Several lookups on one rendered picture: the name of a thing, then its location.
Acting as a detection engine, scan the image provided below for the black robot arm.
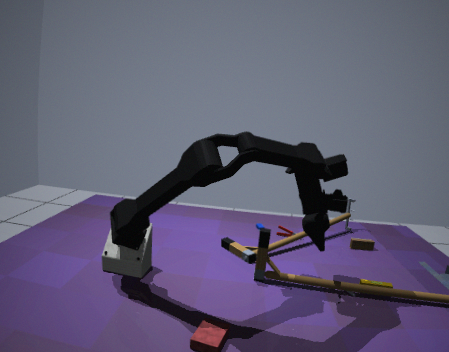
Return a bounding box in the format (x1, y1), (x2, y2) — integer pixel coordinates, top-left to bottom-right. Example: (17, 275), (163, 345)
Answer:
(110, 131), (348, 250)

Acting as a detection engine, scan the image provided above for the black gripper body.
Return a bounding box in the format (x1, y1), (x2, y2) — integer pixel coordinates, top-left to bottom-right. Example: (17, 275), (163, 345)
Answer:
(298, 185), (330, 232)

